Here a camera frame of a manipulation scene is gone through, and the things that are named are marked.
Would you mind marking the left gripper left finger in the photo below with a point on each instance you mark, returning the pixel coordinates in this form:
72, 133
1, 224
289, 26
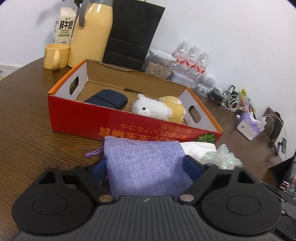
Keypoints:
60, 201

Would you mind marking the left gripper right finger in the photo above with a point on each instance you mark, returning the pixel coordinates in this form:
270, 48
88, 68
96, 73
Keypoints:
231, 201

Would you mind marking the iridescent green bundle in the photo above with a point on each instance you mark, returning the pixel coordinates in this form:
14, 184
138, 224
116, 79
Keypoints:
222, 158

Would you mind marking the purple fabric pouch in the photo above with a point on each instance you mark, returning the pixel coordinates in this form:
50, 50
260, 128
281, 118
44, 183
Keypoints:
143, 168

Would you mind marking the yellow white alpaca plush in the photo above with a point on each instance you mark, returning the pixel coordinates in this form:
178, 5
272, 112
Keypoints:
167, 108

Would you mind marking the navy blue case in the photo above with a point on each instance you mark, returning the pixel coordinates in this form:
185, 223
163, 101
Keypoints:
108, 98

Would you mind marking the white plastic bag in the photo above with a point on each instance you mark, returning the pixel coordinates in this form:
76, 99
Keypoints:
197, 150

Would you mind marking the purple tissue pack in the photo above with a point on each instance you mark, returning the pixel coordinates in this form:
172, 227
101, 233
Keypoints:
249, 126

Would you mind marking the phone on stand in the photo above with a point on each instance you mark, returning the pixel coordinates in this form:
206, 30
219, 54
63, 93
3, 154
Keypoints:
280, 147

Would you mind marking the colourful snack packet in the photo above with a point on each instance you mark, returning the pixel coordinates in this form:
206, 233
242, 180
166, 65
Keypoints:
245, 103

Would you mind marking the red cardboard box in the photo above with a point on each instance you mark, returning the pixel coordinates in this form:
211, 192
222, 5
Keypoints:
70, 113

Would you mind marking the white robot toy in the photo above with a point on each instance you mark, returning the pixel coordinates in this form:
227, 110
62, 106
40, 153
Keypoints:
207, 81

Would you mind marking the water bottle right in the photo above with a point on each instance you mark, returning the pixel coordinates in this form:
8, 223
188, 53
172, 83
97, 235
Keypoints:
202, 64

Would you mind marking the water bottle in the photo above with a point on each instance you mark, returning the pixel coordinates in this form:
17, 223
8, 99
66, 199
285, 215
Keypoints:
180, 54
191, 60
202, 64

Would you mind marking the small white tin box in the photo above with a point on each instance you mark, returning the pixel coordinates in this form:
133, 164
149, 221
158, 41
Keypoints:
182, 79

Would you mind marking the yellow ceramic mug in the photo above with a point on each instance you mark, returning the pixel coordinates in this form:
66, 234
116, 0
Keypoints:
56, 56

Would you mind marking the water bottle middle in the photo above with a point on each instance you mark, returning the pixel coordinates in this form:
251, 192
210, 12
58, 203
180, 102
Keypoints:
191, 60

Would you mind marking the water bottle left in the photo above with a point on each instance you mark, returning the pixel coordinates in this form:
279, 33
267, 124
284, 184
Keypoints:
180, 54

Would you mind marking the clear nut storage container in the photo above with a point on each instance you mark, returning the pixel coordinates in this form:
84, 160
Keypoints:
159, 63

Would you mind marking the yellow thermos jug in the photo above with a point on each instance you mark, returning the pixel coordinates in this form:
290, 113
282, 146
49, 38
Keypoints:
91, 31

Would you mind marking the white milk carton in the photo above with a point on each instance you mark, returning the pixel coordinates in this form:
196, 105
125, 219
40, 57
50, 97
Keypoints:
64, 26

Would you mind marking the black paper bag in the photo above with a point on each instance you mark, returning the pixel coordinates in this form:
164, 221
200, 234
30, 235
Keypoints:
133, 28

